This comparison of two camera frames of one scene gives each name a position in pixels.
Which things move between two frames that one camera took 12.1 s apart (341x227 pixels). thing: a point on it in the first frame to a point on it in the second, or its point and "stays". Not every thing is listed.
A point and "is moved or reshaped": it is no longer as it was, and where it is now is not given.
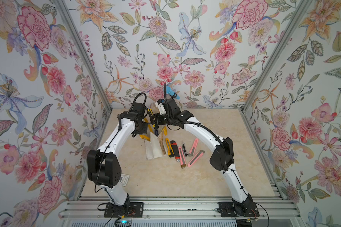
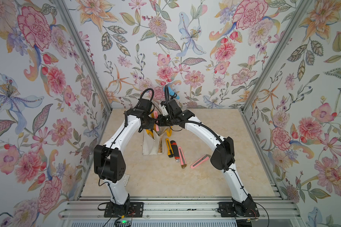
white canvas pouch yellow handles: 156,146 is moved or reshaped
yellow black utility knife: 170,152 stays
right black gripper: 158,117 stays
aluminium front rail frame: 180,213 stays
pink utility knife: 182,158 stays
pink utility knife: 193,147 is moved or reshaped
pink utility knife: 195,160 is moved or reshaped
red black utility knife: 175,150 stays
